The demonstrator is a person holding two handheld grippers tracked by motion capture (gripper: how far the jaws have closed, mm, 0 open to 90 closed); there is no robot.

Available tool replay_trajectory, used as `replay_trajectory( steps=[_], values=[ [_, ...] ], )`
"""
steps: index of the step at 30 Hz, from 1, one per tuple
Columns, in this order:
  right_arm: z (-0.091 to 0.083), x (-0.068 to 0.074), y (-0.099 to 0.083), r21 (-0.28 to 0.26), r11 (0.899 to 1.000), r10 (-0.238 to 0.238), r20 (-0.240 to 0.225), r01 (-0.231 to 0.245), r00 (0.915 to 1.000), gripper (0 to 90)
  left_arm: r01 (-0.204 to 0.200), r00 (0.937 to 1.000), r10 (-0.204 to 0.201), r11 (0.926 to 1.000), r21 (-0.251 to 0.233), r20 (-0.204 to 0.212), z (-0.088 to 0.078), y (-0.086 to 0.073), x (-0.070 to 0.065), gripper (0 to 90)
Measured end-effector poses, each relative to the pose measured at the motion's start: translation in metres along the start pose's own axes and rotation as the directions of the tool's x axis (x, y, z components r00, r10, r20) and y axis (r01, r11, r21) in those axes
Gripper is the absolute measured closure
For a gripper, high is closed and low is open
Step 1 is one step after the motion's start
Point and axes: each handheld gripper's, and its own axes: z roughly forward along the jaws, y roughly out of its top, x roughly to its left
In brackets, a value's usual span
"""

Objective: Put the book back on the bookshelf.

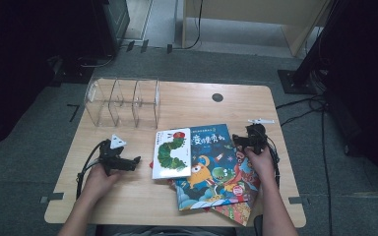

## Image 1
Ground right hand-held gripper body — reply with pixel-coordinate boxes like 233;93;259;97
245;118;276;155

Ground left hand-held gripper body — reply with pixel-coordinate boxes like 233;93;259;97
97;133;128;176

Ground red picture book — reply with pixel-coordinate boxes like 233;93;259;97
149;159;212;213

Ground light blue animals picture book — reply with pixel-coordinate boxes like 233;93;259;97
210;144;263;227

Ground dark blue monster picture book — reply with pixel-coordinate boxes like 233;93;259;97
168;123;249;211

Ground white caterpillar picture book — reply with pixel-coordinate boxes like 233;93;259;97
151;127;192;180

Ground clear acrylic book rack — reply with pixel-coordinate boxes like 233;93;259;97
84;77;161;130

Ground person's right hand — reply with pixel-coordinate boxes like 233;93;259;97
244;146;277;186

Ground person's left hand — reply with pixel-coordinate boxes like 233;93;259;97
81;162;123;206

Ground black angled floor tape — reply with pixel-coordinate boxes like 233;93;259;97
66;103;81;123

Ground person's grey clothing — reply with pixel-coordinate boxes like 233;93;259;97
94;224;238;236

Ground black floor stand foot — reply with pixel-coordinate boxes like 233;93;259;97
46;54;95;89

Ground beige wooden furniture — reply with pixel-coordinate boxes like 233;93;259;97
181;0;332;58

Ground dark cabinet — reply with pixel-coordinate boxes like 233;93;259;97
92;0;131;57

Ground left hand-held gripper cable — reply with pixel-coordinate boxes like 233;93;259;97
75;140;107;201

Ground hand-held gripper cable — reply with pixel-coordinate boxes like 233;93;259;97
265;135;282;190
75;140;107;201

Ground right hand-held gripper cable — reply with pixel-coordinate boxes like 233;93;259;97
265;135;282;190

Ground black stand base plate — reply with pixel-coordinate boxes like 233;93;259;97
277;69;320;95

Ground black floor cables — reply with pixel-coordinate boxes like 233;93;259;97
275;93;334;236

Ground black hanging cable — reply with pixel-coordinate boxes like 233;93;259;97
176;0;205;51

